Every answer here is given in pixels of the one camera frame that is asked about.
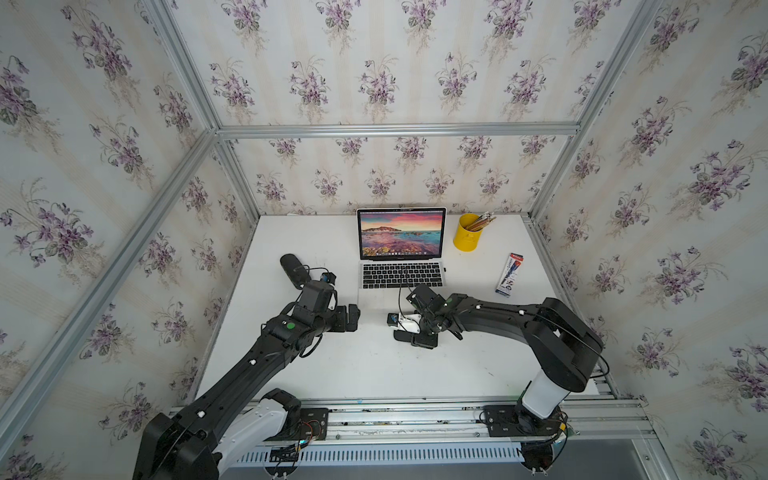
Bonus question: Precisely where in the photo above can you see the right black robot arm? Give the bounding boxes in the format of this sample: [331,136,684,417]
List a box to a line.
[393,284,604,421]

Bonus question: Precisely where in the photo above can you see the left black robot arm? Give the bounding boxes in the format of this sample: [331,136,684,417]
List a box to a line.
[133,271,360,479]

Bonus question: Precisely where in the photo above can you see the silver open laptop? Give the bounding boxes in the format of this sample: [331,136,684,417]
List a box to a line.
[356,207,447,293]

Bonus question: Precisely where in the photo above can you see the red blue pen box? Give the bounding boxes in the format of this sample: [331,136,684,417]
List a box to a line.
[495,253,524,297]

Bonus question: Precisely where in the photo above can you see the yellow pen cup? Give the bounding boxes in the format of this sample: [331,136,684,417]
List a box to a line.
[453,213,481,252]

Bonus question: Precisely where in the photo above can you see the aluminium mounting rails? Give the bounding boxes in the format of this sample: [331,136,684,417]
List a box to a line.
[155,395,658,448]

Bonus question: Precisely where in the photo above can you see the white vent grille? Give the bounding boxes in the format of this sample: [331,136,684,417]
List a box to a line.
[233,442,523,468]

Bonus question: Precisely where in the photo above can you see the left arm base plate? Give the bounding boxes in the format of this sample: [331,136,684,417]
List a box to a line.
[266,408,330,442]

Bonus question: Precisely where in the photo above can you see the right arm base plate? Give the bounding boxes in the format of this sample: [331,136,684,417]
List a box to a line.
[478,405,567,439]

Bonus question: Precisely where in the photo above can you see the aluminium cage frame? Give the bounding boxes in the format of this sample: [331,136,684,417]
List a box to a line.
[1,1,661,453]

